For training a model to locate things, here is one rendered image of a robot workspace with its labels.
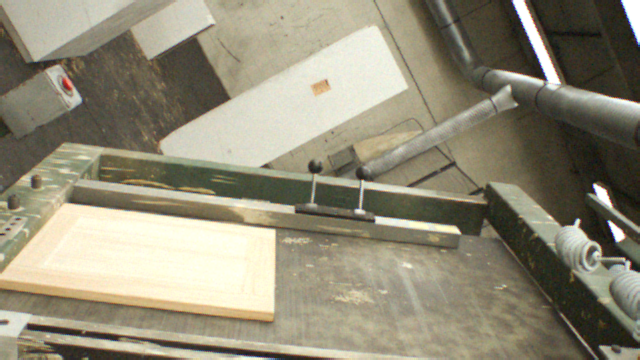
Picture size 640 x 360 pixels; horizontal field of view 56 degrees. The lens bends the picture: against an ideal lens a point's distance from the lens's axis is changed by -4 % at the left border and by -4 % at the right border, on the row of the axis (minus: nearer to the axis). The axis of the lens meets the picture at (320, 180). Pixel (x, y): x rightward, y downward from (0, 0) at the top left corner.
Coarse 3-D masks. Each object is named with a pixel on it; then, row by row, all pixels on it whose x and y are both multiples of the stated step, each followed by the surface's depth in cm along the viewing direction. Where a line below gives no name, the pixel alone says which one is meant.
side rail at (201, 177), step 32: (128, 160) 169; (160, 160) 170; (192, 160) 174; (192, 192) 173; (224, 192) 173; (256, 192) 174; (288, 192) 174; (320, 192) 175; (352, 192) 175; (384, 192) 176; (416, 192) 178; (448, 192) 183; (448, 224) 180; (480, 224) 181
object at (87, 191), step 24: (96, 192) 146; (120, 192) 146; (144, 192) 148; (168, 192) 150; (216, 216) 150; (240, 216) 150; (264, 216) 150; (288, 216) 151; (312, 216) 151; (408, 240) 155; (432, 240) 155; (456, 240) 156
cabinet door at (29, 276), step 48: (48, 240) 121; (96, 240) 125; (144, 240) 129; (192, 240) 133; (240, 240) 137; (48, 288) 105; (96, 288) 107; (144, 288) 110; (192, 288) 113; (240, 288) 116
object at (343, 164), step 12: (384, 132) 765; (408, 132) 738; (420, 132) 738; (360, 144) 736; (372, 144) 731; (384, 144) 726; (396, 144) 728; (336, 156) 735; (348, 156) 728; (360, 156) 724; (372, 156) 723; (324, 168) 737; (336, 168) 721; (348, 168) 724; (360, 180) 704; (372, 180) 712
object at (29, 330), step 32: (0, 320) 84; (32, 320) 86; (64, 320) 87; (0, 352) 82; (32, 352) 82; (64, 352) 83; (96, 352) 83; (128, 352) 83; (160, 352) 84; (192, 352) 85; (224, 352) 88; (256, 352) 89; (288, 352) 89; (320, 352) 90; (352, 352) 92; (608, 352) 95
